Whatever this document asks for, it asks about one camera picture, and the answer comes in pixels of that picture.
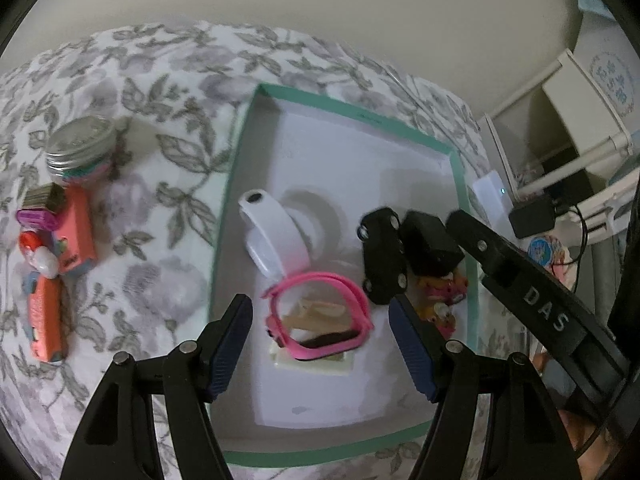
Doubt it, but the white power strip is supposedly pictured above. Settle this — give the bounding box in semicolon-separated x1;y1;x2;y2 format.
470;170;516;226

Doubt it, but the black toy car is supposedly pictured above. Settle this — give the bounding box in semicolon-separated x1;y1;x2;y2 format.
357;206;408;306

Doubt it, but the black charger cube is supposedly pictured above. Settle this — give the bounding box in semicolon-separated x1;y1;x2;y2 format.
400;211;466;278

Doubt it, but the white and red ball toy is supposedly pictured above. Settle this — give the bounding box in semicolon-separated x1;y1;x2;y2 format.
19;230;63;277

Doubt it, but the light blue paper item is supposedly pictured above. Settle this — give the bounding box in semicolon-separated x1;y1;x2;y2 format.
575;0;616;16

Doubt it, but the white shelf unit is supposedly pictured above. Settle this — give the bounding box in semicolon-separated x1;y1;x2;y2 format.
482;49;636;206

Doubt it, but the teal cardboard box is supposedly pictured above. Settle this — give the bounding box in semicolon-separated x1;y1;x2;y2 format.
207;82;483;468

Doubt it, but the coral rectangular box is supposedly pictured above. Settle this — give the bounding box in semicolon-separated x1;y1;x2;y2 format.
52;185;97;276

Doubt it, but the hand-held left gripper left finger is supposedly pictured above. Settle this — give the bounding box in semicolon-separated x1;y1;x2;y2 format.
60;294;254;480

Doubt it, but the purple and yellow toy figure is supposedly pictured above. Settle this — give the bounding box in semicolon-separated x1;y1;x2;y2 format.
417;267;471;321

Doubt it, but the black power adapter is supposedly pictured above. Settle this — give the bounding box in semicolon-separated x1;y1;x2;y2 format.
509;195;558;239

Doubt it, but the round blue badge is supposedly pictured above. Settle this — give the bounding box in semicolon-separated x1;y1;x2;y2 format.
527;234;568;266

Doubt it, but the white curved railing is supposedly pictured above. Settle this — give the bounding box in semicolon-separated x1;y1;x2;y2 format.
560;155;640;241

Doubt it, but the black cable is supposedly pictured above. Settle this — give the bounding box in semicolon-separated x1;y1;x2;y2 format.
550;200;608;311

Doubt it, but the white printed board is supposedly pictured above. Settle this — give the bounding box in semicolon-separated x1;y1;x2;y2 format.
572;0;640;126

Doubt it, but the magenta case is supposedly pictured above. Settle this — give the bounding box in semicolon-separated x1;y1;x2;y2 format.
16;207;60;231

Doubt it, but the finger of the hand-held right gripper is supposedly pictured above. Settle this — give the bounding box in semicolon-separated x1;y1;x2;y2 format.
446;210;516;281

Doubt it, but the small pink toy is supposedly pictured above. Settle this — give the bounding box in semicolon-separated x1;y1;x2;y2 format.
435;310;458;343

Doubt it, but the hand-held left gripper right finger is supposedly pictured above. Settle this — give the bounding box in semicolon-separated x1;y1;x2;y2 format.
387;294;583;480

